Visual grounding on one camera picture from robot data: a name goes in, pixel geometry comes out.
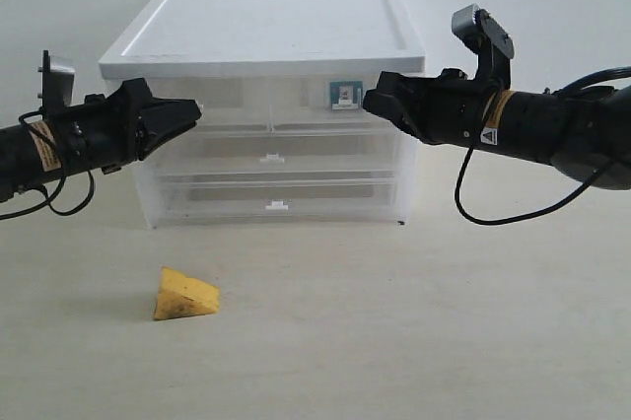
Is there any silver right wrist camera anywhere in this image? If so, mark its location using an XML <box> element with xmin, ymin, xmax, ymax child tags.
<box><xmin>451</xmin><ymin>3</ymin><xmax>515</xmax><ymax>88</ymax></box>

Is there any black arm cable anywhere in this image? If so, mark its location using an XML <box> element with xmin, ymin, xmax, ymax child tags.
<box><xmin>0</xmin><ymin>111</ymin><xmax>98</xmax><ymax>222</ymax></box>
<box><xmin>454</xmin><ymin>67</ymin><xmax>631</xmax><ymax>228</ymax></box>

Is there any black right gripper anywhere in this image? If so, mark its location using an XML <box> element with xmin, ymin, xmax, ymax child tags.
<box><xmin>362</xmin><ymin>69</ymin><xmax>493</xmax><ymax>147</ymax></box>

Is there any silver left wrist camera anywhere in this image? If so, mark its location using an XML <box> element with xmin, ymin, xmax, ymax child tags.
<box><xmin>37</xmin><ymin>49</ymin><xmax>75</xmax><ymax>113</ymax></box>

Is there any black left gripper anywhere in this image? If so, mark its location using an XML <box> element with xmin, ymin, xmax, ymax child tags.
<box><xmin>63</xmin><ymin>78</ymin><xmax>202</xmax><ymax>175</ymax></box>

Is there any yellow cheese wedge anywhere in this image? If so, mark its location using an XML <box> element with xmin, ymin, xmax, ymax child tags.
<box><xmin>153</xmin><ymin>266</ymin><xmax>221</xmax><ymax>321</ymax></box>

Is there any small blue white card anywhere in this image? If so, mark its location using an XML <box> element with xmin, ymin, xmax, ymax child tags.
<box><xmin>328</xmin><ymin>80</ymin><xmax>364</xmax><ymax>110</ymax></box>

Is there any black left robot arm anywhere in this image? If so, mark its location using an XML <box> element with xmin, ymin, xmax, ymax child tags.
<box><xmin>1</xmin><ymin>78</ymin><xmax>201</xmax><ymax>202</ymax></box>

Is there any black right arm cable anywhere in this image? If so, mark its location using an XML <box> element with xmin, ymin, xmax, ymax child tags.
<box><xmin>454</xmin><ymin>67</ymin><xmax>631</xmax><ymax>228</ymax></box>

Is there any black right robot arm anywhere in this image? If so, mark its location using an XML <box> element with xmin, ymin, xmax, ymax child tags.
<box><xmin>363</xmin><ymin>69</ymin><xmax>630</xmax><ymax>190</ymax></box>

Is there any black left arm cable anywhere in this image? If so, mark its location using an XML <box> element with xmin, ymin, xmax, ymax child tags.
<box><xmin>0</xmin><ymin>111</ymin><xmax>98</xmax><ymax>222</ymax></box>

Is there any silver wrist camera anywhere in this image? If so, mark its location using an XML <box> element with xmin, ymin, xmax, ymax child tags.
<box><xmin>451</xmin><ymin>3</ymin><xmax>515</xmax><ymax>88</ymax></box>
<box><xmin>37</xmin><ymin>49</ymin><xmax>75</xmax><ymax>113</ymax></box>

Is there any white plastic drawer cabinet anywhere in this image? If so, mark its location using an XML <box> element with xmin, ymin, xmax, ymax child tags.
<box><xmin>99</xmin><ymin>0</ymin><xmax>426</xmax><ymax>228</ymax></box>

